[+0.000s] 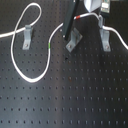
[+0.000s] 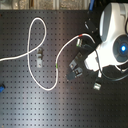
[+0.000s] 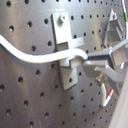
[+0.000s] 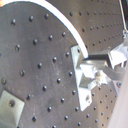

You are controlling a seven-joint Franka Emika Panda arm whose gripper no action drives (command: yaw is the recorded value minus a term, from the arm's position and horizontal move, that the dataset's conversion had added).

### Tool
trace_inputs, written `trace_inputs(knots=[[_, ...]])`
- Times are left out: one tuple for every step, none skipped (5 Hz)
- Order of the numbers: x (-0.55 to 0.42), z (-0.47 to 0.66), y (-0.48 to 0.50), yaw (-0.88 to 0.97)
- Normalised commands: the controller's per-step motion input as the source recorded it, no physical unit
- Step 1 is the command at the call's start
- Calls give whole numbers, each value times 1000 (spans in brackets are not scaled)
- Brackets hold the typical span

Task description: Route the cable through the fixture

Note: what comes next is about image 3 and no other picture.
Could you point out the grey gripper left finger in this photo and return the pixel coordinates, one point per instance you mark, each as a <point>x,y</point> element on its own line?
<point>93,69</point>

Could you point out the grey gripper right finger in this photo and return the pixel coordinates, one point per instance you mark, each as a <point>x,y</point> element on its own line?
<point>116,54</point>

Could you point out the grey metal clip upper right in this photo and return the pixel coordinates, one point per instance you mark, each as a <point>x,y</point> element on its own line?
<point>114,30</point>

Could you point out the perforated metal breadboard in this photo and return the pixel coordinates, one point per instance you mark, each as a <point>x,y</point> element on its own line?
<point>31,95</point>

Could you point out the grey metal cable clip bracket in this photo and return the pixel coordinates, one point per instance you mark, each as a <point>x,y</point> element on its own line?
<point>64,41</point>

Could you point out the silver bracket screw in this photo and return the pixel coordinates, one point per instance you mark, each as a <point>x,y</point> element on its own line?
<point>62,18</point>

